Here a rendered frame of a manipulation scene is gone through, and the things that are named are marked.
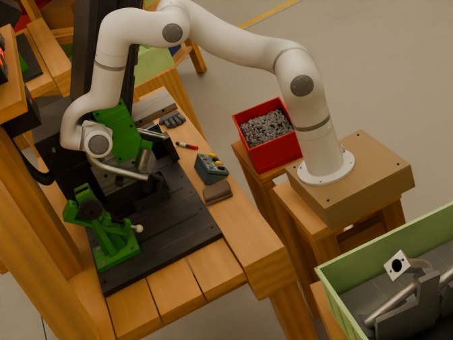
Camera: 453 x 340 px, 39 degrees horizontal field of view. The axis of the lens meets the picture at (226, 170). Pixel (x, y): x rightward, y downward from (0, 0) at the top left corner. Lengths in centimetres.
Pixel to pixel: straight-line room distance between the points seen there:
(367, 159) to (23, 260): 108
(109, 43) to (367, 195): 88
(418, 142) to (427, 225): 200
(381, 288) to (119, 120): 108
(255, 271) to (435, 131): 213
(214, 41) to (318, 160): 50
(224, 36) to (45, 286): 83
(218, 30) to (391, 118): 236
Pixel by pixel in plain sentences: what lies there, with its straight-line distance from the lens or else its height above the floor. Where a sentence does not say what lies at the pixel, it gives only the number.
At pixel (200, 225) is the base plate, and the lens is 211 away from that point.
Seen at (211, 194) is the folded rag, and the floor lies 93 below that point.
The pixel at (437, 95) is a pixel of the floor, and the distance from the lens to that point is 416.
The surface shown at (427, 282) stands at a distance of 137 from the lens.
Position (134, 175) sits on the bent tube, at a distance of 227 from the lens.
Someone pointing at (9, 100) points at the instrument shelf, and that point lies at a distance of 188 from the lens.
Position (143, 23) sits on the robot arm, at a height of 160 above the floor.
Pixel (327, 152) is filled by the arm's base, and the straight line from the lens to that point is 199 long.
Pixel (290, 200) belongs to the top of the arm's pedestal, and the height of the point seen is 85.
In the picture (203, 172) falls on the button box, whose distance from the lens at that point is 229.
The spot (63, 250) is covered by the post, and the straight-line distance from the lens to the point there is 217.
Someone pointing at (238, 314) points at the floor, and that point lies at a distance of 306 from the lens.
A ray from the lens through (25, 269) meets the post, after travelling 173.
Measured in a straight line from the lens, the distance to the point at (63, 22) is 551.
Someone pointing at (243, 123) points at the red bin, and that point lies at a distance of 263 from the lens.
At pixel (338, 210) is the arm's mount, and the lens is 194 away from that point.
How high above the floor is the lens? 212
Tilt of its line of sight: 32 degrees down
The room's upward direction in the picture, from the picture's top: 22 degrees counter-clockwise
